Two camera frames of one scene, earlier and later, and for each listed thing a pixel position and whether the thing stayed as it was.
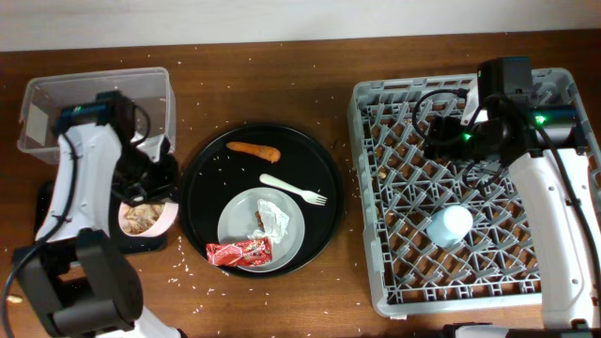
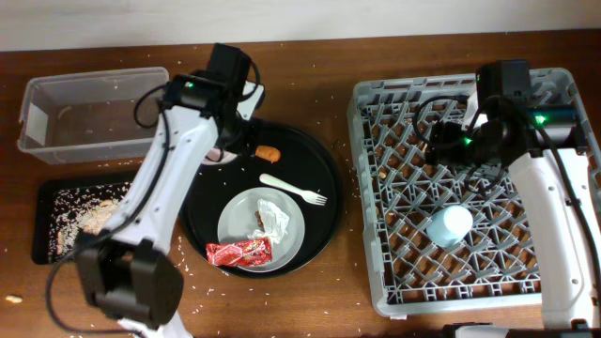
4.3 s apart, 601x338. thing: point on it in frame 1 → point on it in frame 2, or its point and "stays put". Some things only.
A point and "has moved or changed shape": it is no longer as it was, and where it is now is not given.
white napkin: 274,221 stays put
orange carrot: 264,152 stays put
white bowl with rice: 146,220 has moved or changed shape
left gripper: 167,188 → 251,141
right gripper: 443,131 stays put
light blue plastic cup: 450,225 stays put
